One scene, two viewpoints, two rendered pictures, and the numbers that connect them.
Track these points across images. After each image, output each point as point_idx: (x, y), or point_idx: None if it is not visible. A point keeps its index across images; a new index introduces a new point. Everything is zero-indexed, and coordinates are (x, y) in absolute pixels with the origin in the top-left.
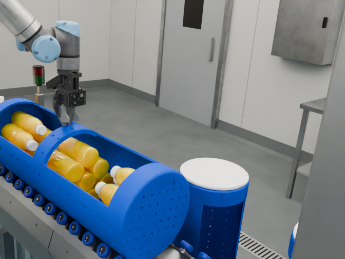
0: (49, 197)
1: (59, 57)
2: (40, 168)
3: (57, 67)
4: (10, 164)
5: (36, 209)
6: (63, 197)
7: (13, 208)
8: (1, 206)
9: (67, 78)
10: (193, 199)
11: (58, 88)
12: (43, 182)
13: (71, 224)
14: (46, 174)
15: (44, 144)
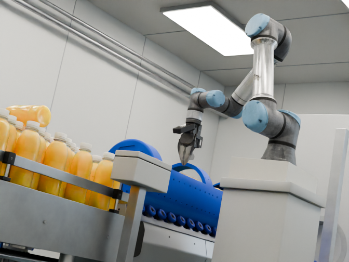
0: (213, 211)
1: (202, 113)
2: (213, 190)
3: (200, 119)
4: (186, 194)
5: (190, 232)
6: None
7: (173, 241)
8: (161, 246)
9: (196, 128)
10: None
11: (197, 134)
12: (215, 200)
13: (215, 230)
14: (217, 193)
15: (204, 173)
